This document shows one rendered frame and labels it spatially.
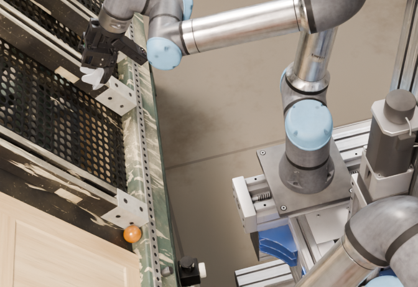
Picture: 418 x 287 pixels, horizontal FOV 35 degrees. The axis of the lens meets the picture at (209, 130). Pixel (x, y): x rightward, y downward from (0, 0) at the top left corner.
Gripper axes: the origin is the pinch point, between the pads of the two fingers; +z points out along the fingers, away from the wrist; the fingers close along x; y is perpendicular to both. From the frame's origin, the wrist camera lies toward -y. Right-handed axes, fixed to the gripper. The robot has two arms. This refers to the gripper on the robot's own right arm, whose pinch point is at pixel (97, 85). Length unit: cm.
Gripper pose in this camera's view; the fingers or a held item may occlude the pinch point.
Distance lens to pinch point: 175.3
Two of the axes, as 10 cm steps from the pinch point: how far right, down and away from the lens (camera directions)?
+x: 2.4, 7.4, -6.3
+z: -3.8, 6.7, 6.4
